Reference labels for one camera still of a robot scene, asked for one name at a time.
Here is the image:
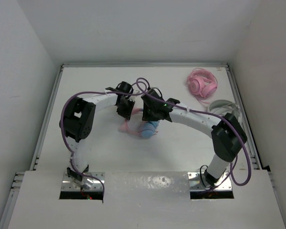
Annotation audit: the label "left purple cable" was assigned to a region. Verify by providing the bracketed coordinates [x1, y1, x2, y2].
[61, 82, 143, 198]

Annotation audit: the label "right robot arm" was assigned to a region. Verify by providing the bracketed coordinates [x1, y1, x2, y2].
[141, 88, 247, 187]

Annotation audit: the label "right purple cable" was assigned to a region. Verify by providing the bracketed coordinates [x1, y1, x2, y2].
[135, 77, 251, 191]

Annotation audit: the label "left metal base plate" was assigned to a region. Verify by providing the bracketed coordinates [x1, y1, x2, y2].
[61, 172, 105, 192]

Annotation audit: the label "metal base plate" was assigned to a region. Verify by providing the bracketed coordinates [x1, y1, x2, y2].
[188, 171, 233, 192]
[61, 172, 105, 192]

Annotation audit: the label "blue pink cat-ear headphones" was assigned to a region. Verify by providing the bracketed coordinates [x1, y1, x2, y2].
[119, 119, 159, 139]

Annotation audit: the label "purple cable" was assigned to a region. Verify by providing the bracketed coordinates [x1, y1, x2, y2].
[61, 82, 143, 198]
[135, 77, 251, 191]

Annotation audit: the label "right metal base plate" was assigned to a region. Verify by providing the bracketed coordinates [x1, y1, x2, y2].
[188, 171, 233, 192]

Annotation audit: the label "white grey headphones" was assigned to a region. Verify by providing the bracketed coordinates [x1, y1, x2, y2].
[207, 100, 243, 124]

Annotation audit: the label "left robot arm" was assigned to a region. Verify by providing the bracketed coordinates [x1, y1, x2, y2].
[59, 82, 136, 182]

